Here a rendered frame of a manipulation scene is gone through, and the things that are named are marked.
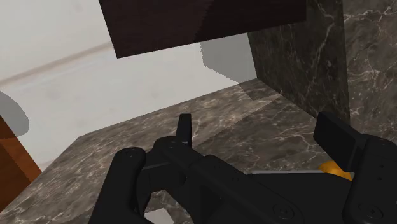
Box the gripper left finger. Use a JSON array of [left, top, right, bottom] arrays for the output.
[[88, 113, 305, 224]]

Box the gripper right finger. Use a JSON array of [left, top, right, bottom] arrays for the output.
[[312, 111, 397, 224]]

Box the orange round object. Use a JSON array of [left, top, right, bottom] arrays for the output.
[[318, 160, 353, 181]]

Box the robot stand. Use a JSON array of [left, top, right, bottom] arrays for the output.
[[98, 0, 308, 59]]

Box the brown wooden cabinet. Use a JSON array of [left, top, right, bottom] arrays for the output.
[[0, 115, 43, 213]]

